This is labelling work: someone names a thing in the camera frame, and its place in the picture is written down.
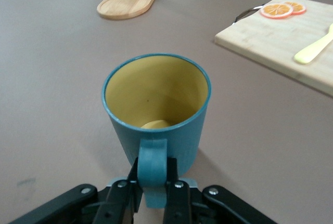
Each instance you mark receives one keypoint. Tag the orange slice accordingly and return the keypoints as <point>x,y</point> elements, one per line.
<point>276,11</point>
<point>299,7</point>

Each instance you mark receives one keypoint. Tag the teal cup yellow inside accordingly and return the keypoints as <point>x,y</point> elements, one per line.
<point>156,91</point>

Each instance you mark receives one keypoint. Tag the bamboo cutting board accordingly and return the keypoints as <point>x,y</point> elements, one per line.
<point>273,42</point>

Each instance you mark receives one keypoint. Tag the yellow plastic fork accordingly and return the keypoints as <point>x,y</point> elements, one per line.
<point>312,51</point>

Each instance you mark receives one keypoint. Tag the brown table mat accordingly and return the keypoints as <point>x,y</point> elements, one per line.
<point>52,78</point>

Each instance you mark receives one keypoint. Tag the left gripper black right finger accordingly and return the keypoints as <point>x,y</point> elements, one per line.
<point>179,203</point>

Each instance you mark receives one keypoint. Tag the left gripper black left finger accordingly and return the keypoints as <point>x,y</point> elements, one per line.
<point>114,203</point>

